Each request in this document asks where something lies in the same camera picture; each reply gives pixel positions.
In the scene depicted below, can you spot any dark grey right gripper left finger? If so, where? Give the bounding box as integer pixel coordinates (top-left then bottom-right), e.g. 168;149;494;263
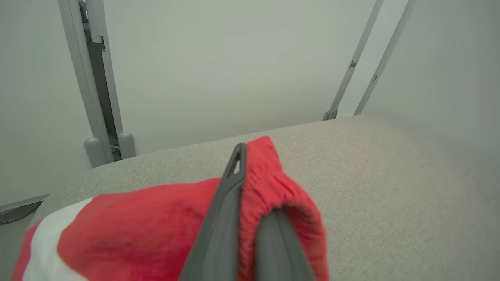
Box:
178;142;247;281

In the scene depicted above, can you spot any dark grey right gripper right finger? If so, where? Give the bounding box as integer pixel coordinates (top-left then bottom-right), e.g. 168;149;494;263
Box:
254;210;315;281

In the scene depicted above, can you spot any red garment with white stripe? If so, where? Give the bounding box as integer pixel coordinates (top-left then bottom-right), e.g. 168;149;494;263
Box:
11;135;331;281

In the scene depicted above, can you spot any grey fabric sofa seat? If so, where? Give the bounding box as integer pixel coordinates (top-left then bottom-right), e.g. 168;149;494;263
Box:
29;113;500;281

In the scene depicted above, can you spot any grey partition bottom rail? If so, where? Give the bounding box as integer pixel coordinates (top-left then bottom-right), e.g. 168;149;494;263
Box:
0;194;51;225

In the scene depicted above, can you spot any slim grey partition post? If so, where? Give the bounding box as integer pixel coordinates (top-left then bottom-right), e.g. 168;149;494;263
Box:
353;0;417;116
322;0;385;121

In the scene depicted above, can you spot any grey partition post with round feet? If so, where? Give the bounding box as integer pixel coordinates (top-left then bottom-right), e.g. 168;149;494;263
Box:
57;0;136;169

